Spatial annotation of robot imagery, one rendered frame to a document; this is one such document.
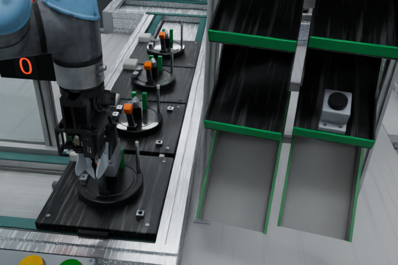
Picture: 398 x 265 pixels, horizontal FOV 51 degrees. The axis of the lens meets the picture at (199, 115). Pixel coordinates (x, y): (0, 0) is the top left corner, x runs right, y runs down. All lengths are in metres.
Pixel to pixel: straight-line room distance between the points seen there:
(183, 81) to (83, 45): 0.74
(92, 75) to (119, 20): 1.37
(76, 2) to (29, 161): 0.57
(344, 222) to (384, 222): 0.27
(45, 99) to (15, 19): 0.57
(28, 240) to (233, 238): 0.43
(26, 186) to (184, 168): 0.37
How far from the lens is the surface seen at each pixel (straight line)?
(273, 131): 0.72
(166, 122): 1.14
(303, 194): 0.85
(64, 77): 0.66
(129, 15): 2.00
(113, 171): 0.87
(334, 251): 1.01
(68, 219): 0.89
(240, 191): 0.83
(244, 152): 0.84
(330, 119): 0.71
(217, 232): 0.99
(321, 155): 0.86
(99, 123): 0.70
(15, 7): 0.48
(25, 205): 1.02
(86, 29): 0.63
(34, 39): 0.62
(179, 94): 1.27
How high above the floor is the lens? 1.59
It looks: 32 degrees down
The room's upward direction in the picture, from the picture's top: 2 degrees clockwise
